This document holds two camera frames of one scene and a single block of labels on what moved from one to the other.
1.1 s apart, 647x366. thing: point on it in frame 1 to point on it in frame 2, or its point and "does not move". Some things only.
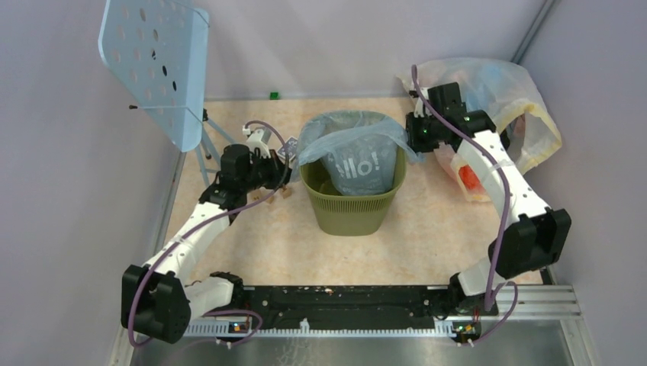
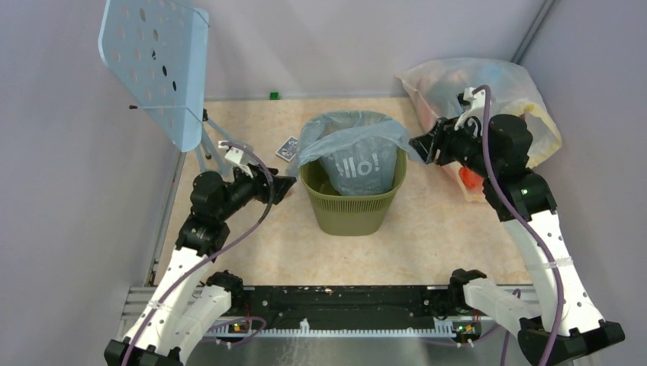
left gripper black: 277,168 to 281,184
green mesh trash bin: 335,213 does not move
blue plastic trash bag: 357,150 does not move
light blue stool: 158,49 does not move
